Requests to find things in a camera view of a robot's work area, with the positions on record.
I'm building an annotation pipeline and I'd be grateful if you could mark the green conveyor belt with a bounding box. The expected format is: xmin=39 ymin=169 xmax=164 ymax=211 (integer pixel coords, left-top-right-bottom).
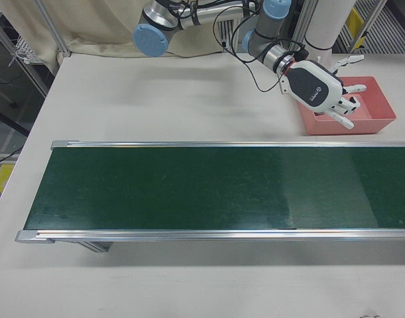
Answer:
xmin=15 ymin=139 xmax=405 ymax=254

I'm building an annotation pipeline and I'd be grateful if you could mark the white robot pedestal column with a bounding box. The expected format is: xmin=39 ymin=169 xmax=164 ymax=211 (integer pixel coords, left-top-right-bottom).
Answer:
xmin=303 ymin=0 xmax=357 ymax=72

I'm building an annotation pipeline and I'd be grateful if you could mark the pink plastic box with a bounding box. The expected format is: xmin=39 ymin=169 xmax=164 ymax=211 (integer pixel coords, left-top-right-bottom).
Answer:
xmin=298 ymin=76 xmax=397 ymax=136

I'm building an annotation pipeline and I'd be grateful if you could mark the white grey robot hand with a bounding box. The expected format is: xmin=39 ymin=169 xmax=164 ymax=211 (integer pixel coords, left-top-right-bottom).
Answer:
xmin=277 ymin=54 xmax=367 ymax=131

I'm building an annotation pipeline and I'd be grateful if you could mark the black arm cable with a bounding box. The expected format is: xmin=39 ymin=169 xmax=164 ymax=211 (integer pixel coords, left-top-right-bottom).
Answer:
xmin=162 ymin=0 xmax=309 ymax=93

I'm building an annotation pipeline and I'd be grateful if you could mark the aluminium corner post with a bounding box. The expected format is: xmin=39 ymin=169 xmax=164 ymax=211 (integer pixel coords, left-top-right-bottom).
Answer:
xmin=32 ymin=0 xmax=72 ymax=59

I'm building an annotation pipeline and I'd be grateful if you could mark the beige curtain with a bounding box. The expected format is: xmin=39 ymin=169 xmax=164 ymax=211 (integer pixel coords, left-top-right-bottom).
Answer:
xmin=0 ymin=0 xmax=309 ymax=60

